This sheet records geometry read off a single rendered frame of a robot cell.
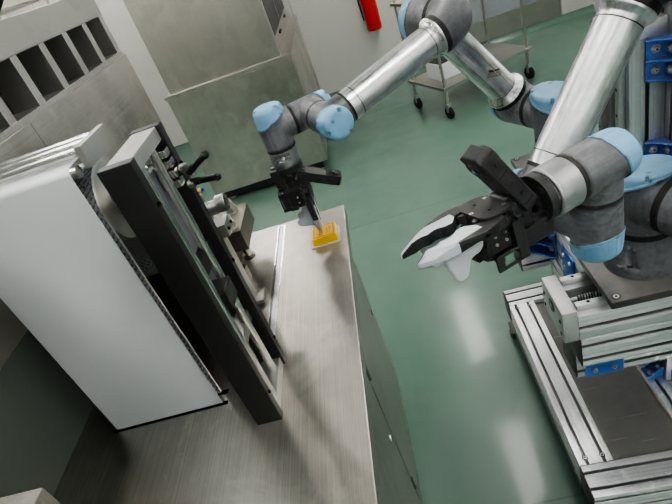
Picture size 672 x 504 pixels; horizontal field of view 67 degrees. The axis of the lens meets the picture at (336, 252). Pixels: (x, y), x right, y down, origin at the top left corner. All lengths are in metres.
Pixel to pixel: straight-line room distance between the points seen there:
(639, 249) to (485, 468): 0.99
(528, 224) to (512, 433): 1.30
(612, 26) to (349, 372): 0.73
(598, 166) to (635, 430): 1.08
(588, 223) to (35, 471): 1.05
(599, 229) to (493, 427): 1.25
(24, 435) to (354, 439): 0.61
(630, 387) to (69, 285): 1.53
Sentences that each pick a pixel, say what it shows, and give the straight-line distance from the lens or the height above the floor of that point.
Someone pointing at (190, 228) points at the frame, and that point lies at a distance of 0.86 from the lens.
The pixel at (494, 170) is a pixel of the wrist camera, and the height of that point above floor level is 1.30.
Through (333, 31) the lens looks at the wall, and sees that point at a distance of 5.64.
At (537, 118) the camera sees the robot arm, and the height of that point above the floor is 0.99.
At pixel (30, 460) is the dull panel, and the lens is 1.16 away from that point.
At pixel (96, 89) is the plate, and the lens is 1.79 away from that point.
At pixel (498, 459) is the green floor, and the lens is 1.91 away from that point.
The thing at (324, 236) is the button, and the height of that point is 0.92.
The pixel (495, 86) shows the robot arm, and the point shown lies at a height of 1.08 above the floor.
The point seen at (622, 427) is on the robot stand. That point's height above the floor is 0.21.
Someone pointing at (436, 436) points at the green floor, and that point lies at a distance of 1.99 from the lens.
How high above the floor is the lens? 1.61
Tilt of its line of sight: 32 degrees down
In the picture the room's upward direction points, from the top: 21 degrees counter-clockwise
